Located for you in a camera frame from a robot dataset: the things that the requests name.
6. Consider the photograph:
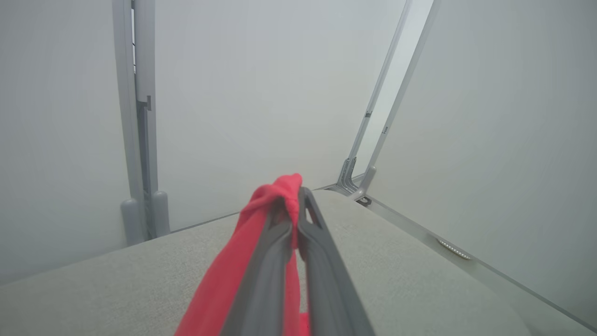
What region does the grey partition base rail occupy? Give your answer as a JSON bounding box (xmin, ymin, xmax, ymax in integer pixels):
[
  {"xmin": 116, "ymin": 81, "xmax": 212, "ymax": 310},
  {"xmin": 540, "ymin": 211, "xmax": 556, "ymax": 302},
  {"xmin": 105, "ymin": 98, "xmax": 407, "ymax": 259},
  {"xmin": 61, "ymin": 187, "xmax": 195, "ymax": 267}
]
[{"xmin": 366, "ymin": 198, "xmax": 597, "ymax": 334}]

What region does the red jersey with white trim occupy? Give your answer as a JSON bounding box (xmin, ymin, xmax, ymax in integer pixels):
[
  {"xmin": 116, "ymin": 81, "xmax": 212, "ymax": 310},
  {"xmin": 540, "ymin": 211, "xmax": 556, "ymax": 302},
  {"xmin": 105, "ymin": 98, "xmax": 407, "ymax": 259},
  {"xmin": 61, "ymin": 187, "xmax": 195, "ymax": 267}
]
[{"xmin": 175, "ymin": 174, "xmax": 311, "ymax": 336}]

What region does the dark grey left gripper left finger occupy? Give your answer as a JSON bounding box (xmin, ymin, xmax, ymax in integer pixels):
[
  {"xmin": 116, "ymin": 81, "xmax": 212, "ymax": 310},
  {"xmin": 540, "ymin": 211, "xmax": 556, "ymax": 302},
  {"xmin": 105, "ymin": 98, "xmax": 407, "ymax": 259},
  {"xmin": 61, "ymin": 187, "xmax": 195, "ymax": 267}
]
[{"xmin": 220, "ymin": 196, "xmax": 300, "ymax": 336}]

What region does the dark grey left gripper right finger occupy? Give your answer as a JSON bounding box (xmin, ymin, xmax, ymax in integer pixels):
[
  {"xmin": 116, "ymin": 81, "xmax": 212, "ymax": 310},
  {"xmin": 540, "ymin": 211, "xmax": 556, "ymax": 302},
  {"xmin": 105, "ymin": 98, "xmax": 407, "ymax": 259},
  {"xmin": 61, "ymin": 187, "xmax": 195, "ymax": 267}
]
[{"xmin": 297, "ymin": 187, "xmax": 376, "ymax": 336}]

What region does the small studded metal strip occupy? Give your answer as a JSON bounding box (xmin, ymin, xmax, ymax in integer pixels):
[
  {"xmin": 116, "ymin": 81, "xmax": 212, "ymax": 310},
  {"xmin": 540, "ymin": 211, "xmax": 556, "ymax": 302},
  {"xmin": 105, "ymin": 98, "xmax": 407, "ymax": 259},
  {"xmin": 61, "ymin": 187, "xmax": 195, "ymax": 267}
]
[{"xmin": 437, "ymin": 238, "xmax": 472, "ymax": 260}]

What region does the grey metal corner frame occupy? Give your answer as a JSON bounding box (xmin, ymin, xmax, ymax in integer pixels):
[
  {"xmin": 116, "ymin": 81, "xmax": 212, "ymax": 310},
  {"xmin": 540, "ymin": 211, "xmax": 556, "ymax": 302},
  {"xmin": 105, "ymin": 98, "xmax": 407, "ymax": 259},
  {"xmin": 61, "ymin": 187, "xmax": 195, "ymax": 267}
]
[{"xmin": 326, "ymin": 0, "xmax": 441, "ymax": 208}]

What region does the grey partition post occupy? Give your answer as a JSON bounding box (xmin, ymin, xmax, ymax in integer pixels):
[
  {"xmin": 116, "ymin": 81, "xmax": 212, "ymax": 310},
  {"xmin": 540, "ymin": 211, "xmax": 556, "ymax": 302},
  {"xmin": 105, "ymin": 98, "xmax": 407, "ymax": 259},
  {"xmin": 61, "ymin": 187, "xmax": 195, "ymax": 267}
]
[
  {"xmin": 134, "ymin": 0, "xmax": 171, "ymax": 239},
  {"xmin": 112, "ymin": 0, "xmax": 146, "ymax": 246}
]

